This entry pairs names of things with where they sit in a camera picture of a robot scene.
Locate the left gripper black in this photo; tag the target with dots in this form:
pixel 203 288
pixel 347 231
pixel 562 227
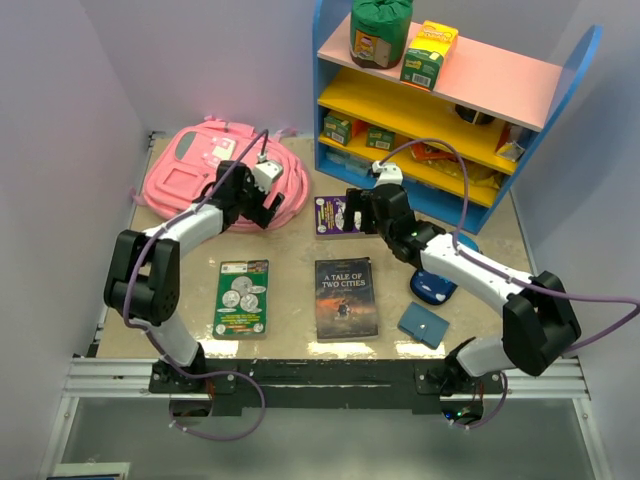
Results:
pixel 257 214

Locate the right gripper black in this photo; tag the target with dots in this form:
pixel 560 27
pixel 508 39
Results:
pixel 348 220

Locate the Tale of Two Cities book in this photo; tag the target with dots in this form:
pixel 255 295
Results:
pixel 345 305

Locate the pink student backpack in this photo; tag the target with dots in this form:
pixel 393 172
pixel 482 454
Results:
pixel 190 161

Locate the blue leather wallet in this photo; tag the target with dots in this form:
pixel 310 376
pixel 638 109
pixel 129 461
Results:
pixel 423 326

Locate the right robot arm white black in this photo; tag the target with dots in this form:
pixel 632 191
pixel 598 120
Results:
pixel 538 322

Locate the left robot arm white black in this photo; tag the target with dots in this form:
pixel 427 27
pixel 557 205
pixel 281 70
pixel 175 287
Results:
pixel 143 281

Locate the orange yellow snack bag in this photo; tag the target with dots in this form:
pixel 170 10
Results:
pixel 446 162

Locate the purple comic book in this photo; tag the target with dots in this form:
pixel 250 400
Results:
pixel 329 218

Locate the clear blue plastic boxes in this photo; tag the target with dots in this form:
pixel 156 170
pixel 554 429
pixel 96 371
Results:
pixel 350 162

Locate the green small box right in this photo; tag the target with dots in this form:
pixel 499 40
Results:
pixel 380 138

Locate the green small box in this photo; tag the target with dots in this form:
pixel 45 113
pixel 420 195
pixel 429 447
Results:
pixel 380 138
pixel 338 127

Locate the green small box left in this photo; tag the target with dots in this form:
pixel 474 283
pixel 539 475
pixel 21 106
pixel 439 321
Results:
pixel 338 127

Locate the blue shark pencil case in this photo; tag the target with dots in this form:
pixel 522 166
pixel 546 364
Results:
pixel 431 288

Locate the green coin book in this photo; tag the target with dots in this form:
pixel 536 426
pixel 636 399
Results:
pixel 241 300

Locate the blue yellow pink shelf unit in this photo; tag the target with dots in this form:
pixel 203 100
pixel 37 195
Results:
pixel 513 88

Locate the black bowl on shelf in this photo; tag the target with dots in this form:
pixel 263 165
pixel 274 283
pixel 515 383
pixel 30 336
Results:
pixel 472 116

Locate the yellow green carton box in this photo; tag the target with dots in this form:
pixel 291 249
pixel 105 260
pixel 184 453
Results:
pixel 427 54

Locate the small packet on shelf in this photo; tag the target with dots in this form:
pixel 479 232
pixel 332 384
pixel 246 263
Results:
pixel 512 142

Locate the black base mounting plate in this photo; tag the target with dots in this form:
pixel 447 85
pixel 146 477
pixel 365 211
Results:
pixel 420 386

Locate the green wrapped jar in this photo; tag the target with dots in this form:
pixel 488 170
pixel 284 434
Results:
pixel 379 31

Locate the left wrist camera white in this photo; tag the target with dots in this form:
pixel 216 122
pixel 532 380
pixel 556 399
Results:
pixel 266 173

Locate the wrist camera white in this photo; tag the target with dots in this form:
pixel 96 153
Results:
pixel 386 173
pixel 266 173

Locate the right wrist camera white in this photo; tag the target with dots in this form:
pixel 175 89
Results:
pixel 386 173

